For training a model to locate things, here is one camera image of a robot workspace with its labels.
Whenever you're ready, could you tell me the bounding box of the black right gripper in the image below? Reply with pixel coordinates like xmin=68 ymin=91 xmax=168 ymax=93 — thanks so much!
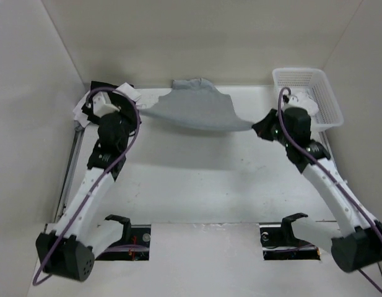
xmin=252 ymin=108 xmax=293 ymax=148

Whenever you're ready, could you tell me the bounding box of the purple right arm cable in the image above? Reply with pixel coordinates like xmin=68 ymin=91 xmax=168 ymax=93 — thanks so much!
xmin=277 ymin=87 xmax=382 ymax=296

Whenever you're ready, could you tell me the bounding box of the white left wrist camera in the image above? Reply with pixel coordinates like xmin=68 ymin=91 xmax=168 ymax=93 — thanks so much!
xmin=92 ymin=92 xmax=119 ymax=118

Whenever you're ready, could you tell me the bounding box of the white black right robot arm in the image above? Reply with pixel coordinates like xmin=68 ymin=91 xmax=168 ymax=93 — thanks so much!
xmin=252 ymin=107 xmax=382 ymax=273

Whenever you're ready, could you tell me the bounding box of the grey tank top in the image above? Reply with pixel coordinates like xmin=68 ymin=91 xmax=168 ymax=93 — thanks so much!
xmin=139 ymin=78 xmax=253 ymax=132

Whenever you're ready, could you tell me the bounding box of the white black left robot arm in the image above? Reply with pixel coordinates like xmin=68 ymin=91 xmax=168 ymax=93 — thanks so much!
xmin=32 ymin=91 xmax=141 ymax=286

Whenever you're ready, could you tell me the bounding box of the white folded tank top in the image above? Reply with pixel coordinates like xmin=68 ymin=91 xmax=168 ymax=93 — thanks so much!
xmin=72 ymin=83 xmax=141 ymax=129

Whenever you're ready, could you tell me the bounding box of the black folded tank top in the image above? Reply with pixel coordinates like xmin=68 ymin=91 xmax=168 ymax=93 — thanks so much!
xmin=73 ymin=80 xmax=141 ymax=127

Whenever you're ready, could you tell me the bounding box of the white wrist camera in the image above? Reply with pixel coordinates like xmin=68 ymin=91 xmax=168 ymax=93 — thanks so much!
xmin=92 ymin=92 xmax=119 ymax=118
xmin=282 ymin=92 xmax=305 ymax=108

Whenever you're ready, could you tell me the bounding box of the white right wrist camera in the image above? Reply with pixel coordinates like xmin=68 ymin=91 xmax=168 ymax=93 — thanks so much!
xmin=282 ymin=92 xmax=305 ymax=108

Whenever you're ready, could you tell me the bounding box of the crumpled white tank top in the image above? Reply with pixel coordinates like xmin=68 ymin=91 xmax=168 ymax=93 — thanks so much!
xmin=296 ymin=92 xmax=319 ymax=117

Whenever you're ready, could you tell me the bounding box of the aluminium table edge rail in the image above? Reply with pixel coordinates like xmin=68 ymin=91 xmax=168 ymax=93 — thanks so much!
xmin=53 ymin=122 xmax=84 ymax=223

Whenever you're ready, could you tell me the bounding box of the white plastic mesh basket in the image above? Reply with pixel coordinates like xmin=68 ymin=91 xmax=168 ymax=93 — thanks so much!
xmin=272 ymin=67 xmax=344 ymax=132

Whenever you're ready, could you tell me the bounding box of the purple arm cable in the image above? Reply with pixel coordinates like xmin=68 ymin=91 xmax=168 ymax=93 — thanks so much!
xmin=32 ymin=87 xmax=142 ymax=285
xmin=277 ymin=87 xmax=382 ymax=296

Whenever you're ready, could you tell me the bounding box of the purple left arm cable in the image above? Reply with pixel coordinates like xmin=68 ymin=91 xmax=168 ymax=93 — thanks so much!
xmin=32 ymin=87 xmax=142 ymax=285

